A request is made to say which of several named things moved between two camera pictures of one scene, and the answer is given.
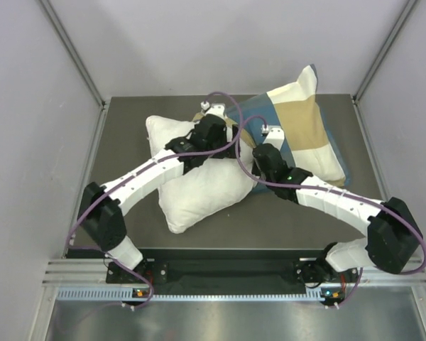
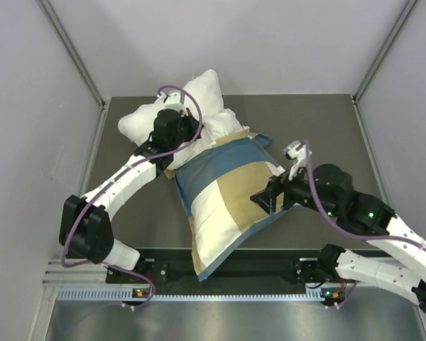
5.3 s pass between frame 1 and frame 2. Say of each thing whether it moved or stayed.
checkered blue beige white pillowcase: moved
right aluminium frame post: stayed
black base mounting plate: stayed
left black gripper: moved
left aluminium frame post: stayed
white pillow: moved
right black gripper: moved
